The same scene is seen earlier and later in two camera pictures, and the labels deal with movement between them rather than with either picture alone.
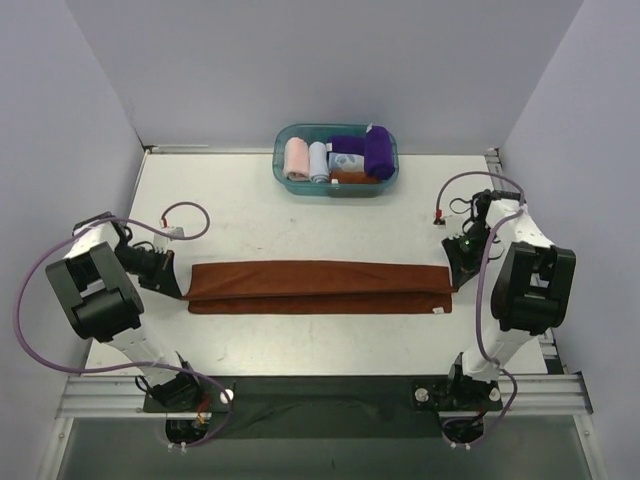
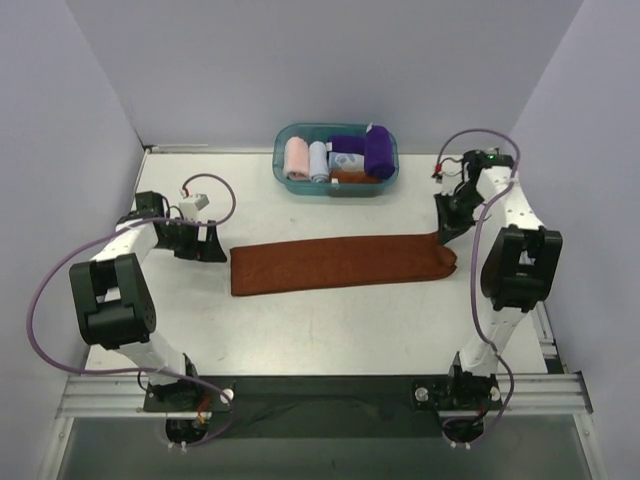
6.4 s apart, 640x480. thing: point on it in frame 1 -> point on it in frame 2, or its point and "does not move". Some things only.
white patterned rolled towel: (339, 161) does not move
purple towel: (379, 159) does not move
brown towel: (317, 287) -> (285, 268)
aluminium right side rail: (551, 360) does not move
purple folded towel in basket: (346, 143) does not move
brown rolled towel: (352, 177) does not move
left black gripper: (161, 270) -> (201, 240)
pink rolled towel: (296, 160) does not move
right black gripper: (460, 251) -> (451, 215)
